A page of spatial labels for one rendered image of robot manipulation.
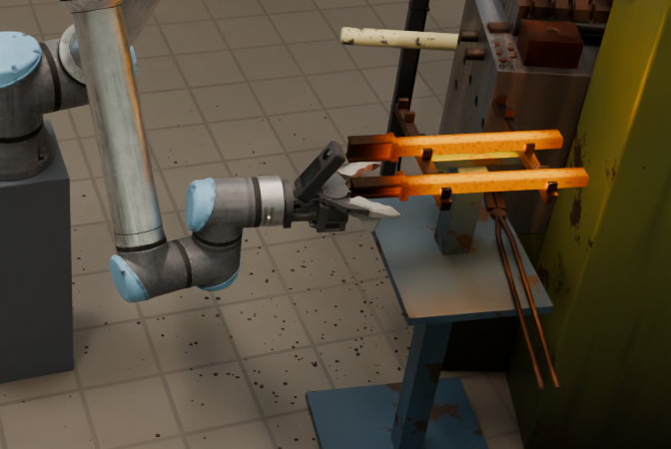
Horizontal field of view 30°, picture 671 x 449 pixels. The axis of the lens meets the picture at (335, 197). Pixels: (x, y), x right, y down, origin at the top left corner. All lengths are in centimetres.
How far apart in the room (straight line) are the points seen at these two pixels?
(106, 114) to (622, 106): 101
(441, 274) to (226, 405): 79
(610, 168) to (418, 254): 42
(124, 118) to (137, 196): 14
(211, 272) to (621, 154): 85
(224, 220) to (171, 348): 106
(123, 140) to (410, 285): 67
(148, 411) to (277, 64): 160
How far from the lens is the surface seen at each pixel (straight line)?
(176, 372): 315
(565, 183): 239
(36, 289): 295
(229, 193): 219
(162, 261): 222
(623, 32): 256
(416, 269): 252
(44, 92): 267
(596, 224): 264
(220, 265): 226
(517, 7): 279
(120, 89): 216
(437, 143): 240
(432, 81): 431
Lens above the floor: 230
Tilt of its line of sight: 38 degrees down
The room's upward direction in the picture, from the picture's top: 8 degrees clockwise
